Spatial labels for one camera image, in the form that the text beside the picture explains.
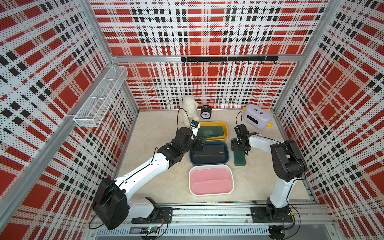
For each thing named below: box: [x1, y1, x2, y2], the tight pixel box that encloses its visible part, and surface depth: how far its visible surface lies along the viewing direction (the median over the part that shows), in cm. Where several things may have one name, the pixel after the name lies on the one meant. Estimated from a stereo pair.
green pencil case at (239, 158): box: [233, 150, 246, 166], surface depth 93 cm
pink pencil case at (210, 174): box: [191, 167, 230, 183], surface depth 86 cm
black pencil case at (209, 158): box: [192, 154, 226, 164], surface depth 90 cm
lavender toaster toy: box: [242, 104, 273, 129], surface depth 108 cm
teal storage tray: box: [189, 140, 230, 166], surface depth 91 cm
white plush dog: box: [179, 95, 200, 128], surface depth 103 cm
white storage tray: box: [188, 164, 235, 197], surface depth 84 cm
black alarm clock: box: [200, 105, 212, 119], surface depth 114 cm
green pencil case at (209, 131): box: [197, 126, 224, 139], surface depth 104 cm
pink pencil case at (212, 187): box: [191, 180, 233, 195], surface depth 81 cm
